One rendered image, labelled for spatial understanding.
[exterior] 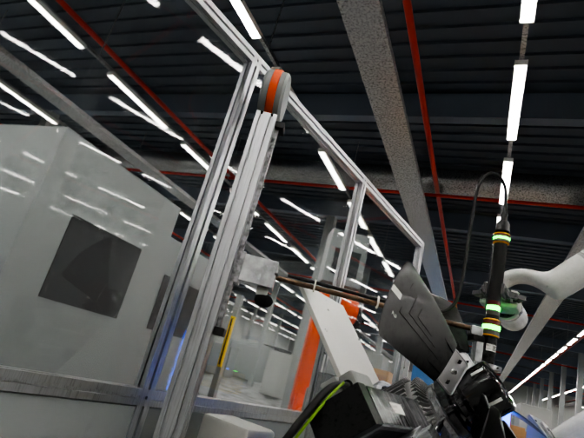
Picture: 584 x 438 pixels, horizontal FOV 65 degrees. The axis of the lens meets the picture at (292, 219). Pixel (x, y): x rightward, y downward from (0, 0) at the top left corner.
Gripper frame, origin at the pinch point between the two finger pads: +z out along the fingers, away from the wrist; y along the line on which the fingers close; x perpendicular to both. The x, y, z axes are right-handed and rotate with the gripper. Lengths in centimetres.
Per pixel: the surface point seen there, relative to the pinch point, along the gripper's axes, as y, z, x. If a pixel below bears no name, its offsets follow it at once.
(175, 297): 70, 43, -23
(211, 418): 63, 23, -51
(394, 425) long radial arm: 5, 41, -38
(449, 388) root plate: 3.4, 16.9, -28.2
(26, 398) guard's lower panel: 71, 71, -53
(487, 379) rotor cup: -3.9, 15.2, -24.4
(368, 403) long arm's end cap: 7, 50, -36
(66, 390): 70, 64, -50
